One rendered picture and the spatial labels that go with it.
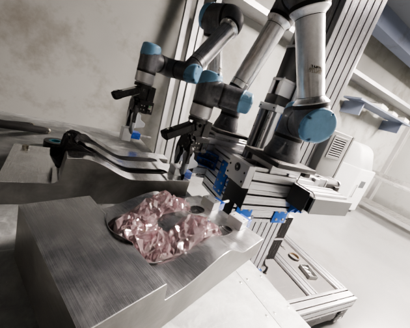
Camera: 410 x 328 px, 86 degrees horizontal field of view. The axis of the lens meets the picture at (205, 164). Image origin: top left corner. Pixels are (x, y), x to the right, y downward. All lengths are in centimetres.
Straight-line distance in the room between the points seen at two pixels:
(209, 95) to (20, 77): 244
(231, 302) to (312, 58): 70
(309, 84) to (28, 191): 84
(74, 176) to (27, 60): 236
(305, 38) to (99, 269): 78
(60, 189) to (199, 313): 45
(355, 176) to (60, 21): 480
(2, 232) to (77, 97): 240
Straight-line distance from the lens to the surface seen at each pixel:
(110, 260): 38
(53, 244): 40
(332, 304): 184
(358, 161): 488
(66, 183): 67
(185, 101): 269
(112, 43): 289
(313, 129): 80
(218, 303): 52
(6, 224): 63
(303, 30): 83
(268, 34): 93
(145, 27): 295
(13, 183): 67
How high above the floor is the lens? 117
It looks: 16 degrees down
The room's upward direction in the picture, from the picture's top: 19 degrees clockwise
